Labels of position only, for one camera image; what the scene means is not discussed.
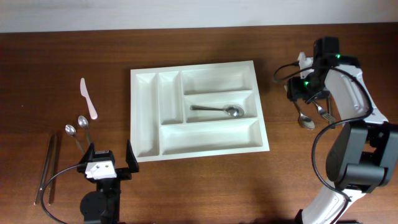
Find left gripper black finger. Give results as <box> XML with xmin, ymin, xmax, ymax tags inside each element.
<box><xmin>126</xmin><ymin>139</ymin><xmax>139</xmax><ymax>173</ymax></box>
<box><xmin>79</xmin><ymin>142</ymin><xmax>95</xmax><ymax>164</ymax></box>

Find steel tablespoon packed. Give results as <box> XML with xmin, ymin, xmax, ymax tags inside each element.
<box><xmin>293</xmin><ymin>101</ymin><xmax>315</xmax><ymax>130</ymax></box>
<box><xmin>190</xmin><ymin>105</ymin><xmax>245</xmax><ymax>118</ymax></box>

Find steel fork packed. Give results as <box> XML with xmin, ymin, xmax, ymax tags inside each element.
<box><xmin>312</xmin><ymin>101</ymin><xmax>335</xmax><ymax>123</ymax></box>
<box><xmin>326</xmin><ymin>97</ymin><xmax>335</xmax><ymax>124</ymax></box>

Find steel tongs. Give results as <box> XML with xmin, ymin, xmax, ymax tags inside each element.
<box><xmin>34</xmin><ymin>134</ymin><xmax>58</xmax><ymax>205</ymax></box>

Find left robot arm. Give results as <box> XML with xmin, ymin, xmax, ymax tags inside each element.
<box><xmin>76</xmin><ymin>141</ymin><xmax>139</xmax><ymax>223</ymax></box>

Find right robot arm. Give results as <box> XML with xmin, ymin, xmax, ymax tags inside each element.
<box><xmin>285</xmin><ymin>37</ymin><xmax>397</xmax><ymax>223</ymax></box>

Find steel teaspoon left one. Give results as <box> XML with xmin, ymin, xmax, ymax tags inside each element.
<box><xmin>65</xmin><ymin>124</ymin><xmax>85</xmax><ymax>154</ymax></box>

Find steel teaspoon one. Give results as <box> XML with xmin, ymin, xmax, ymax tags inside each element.
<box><xmin>78</xmin><ymin>116</ymin><xmax>92</xmax><ymax>144</ymax></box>
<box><xmin>65</xmin><ymin>124</ymin><xmax>85</xmax><ymax>154</ymax></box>

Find steel teaspoon right one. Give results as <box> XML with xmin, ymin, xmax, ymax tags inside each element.
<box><xmin>78</xmin><ymin>116</ymin><xmax>92</xmax><ymax>144</ymax></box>

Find pink plastic knife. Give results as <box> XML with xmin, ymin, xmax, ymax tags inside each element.
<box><xmin>80</xmin><ymin>78</ymin><xmax>98</xmax><ymax>119</ymax></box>

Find white plastic cutlery tray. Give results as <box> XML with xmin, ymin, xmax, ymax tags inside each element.
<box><xmin>130</xmin><ymin>60</ymin><xmax>270</xmax><ymax>162</ymax></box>

